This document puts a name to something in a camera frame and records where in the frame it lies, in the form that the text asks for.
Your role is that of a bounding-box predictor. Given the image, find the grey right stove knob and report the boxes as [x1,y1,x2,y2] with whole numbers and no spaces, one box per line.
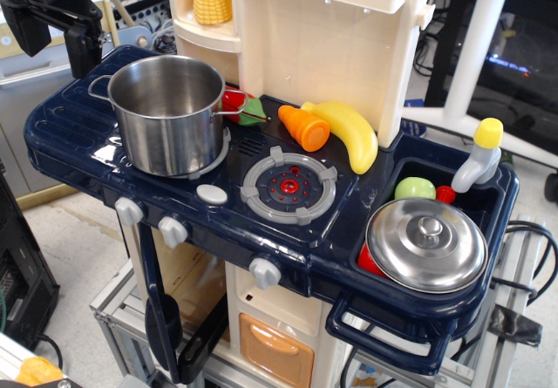
[248,257,282,290]

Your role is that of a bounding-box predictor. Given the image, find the stainless steel pot lid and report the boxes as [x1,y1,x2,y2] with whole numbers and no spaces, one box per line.
[365,198,488,294]

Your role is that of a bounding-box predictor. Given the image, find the small red toy cup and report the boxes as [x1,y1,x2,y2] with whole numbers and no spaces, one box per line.
[436,185,457,205]

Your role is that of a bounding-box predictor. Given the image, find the grey toy faucet yellow cap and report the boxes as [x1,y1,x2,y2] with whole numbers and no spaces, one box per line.
[451,118,504,194]

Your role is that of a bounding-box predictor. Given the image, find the green toy apple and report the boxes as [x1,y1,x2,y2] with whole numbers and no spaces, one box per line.
[394,176,436,200]

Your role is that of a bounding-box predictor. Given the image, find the yellow toy corn cob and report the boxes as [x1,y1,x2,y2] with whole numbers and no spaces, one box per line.
[193,0,233,25]

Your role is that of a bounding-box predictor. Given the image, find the aluminium frame stand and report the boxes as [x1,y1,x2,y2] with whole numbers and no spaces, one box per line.
[89,213,546,388]

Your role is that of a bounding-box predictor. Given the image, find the yellow object bottom left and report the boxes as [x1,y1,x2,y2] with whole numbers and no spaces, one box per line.
[15,357,64,387]

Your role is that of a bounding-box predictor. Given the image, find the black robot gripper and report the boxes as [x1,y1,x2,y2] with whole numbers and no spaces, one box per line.
[1,0,104,78]

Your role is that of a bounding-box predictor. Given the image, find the black cable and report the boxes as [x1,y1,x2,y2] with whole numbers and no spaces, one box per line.
[491,220,558,306]

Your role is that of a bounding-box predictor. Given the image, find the red toy in sink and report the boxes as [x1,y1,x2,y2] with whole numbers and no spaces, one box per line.
[357,243,387,278]

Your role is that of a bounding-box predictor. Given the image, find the navy toy kitchen counter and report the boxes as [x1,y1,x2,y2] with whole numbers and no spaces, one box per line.
[24,46,492,375]

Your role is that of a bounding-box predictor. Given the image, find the white pipe stand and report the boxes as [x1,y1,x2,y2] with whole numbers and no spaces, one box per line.
[404,0,557,167]

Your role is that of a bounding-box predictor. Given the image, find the grey toy stove burner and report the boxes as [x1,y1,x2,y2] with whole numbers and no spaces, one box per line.
[240,146,337,226]

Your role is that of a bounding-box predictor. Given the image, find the grey middle stove knob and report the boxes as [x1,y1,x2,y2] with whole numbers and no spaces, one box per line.
[158,216,188,248]

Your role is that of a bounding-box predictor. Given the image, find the yellow toy banana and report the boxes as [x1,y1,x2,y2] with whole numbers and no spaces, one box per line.
[301,101,378,174]

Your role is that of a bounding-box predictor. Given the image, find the grey stove knob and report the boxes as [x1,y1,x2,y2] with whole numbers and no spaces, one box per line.
[114,197,144,227]
[158,216,188,248]
[248,257,282,290]

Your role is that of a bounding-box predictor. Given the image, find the orange toy drawer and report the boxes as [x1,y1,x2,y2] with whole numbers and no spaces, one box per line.
[239,313,315,387]

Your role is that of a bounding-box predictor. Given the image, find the cream toy kitchen back panel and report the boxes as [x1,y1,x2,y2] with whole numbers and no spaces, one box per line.
[170,0,433,147]

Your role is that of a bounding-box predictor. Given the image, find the grey oval stove button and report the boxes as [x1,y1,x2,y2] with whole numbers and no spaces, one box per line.
[196,184,228,205]

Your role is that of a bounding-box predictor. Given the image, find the navy toy oven door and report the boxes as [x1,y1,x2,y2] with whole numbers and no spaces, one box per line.
[138,223,228,385]

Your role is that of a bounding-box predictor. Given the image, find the black computer case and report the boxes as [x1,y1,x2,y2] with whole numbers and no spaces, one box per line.
[1,178,60,351]

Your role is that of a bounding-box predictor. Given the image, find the grey left stove knob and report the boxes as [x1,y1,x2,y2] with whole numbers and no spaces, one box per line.
[114,197,144,227]

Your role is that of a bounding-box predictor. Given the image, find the orange toy carrot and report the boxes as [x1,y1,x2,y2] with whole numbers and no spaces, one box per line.
[278,105,330,153]

